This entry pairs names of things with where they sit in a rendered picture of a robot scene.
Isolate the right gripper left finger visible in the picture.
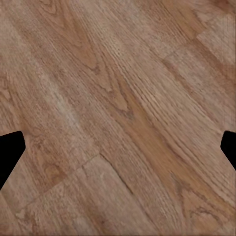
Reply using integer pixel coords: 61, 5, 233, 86
0, 131, 26, 190

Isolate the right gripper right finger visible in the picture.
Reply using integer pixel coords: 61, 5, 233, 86
220, 131, 236, 170

